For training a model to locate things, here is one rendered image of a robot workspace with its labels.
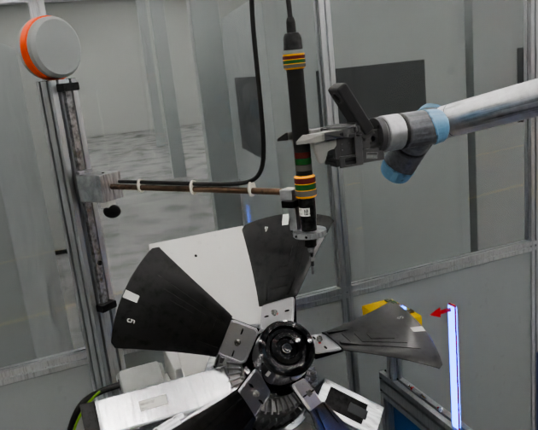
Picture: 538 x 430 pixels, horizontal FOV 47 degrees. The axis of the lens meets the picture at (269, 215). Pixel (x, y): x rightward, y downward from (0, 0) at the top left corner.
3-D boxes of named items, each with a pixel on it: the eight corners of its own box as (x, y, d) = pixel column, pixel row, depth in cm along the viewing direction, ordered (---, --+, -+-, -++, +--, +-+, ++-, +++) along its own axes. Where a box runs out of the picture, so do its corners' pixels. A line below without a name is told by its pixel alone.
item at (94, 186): (77, 204, 161) (72, 172, 159) (97, 198, 167) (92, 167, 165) (104, 206, 155) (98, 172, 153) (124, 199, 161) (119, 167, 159)
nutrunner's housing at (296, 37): (298, 248, 127) (276, 19, 117) (307, 243, 130) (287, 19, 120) (314, 250, 125) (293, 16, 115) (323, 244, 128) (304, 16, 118)
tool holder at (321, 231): (278, 238, 128) (273, 192, 125) (295, 229, 133) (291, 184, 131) (316, 241, 123) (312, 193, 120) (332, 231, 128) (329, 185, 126)
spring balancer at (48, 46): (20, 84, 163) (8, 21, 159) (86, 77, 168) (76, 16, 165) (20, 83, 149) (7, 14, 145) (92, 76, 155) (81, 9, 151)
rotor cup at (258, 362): (253, 406, 129) (266, 391, 118) (233, 341, 135) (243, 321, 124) (315, 387, 134) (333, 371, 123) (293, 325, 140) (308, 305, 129)
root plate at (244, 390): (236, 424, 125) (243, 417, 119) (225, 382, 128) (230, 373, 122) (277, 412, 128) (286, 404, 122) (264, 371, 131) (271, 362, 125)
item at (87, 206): (96, 312, 170) (55, 84, 155) (110, 305, 174) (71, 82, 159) (103, 313, 168) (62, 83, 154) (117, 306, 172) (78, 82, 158)
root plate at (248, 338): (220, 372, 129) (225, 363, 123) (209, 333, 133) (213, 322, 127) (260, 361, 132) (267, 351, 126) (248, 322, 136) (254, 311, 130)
